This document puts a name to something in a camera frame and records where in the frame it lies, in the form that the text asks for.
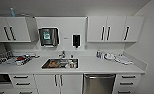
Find white drawer stack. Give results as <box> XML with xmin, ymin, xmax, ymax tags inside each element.
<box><xmin>9</xmin><ymin>73</ymin><xmax>36</xmax><ymax>94</ymax></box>
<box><xmin>114</xmin><ymin>73</ymin><xmax>141</xmax><ymax>94</ymax></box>

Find orange bowl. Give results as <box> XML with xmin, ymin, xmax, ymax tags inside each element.
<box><xmin>47</xmin><ymin>59</ymin><xmax>59</xmax><ymax>68</ymax></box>

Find white two-door base cabinet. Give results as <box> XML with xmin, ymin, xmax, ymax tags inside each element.
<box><xmin>33</xmin><ymin>73</ymin><xmax>84</xmax><ymax>94</ymax></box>

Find items on counter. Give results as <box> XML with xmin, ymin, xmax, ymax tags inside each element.
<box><xmin>104</xmin><ymin>53</ymin><xmax>136</xmax><ymax>65</ymax></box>

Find stainless steel dishwasher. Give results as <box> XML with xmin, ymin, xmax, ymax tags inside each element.
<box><xmin>82</xmin><ymin>73</ymin><xmax>117</xmax><ymax>94</ymax></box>

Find chrome faucet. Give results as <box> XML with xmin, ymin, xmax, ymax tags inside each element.
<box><xmin>58</xmin><ymin>50</ymin><xmax>67</xmax><ymax>59</ymax></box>

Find blue dish soap bottle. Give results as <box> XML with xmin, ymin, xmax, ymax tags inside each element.
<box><xmin>96</xmin><ymin>50</ymin><xmax>102</xmax><ymax>59</ymax></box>

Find white mug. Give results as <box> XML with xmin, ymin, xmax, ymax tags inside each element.
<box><xmin>67</xmin><ymin>59</ymin><xmax>75</xmax><ymax>68</ymax></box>

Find grey paper towel dispenser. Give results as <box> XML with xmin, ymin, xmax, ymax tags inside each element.
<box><xmin>38</xmin><ymin>27</ymin><xmax>60</xmax><ymax>48</ymax></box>

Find black soap dispenser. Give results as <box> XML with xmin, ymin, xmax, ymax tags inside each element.
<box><xmin>71</xmin><ymin>34</ymin><xmax>82</xmax><ymax>49</ymax></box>

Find black built-in microwave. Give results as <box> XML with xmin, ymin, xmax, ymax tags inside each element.
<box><xmin>0</xmin><ymin>73</ymin><xmax>11</xmax><ymax>84</ymax></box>

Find stainless steel sink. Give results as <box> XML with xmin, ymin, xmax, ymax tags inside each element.
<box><xmin>41</xmin><ymin>57</ymin><xmax>79</xmax><ymax>70</ymax></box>

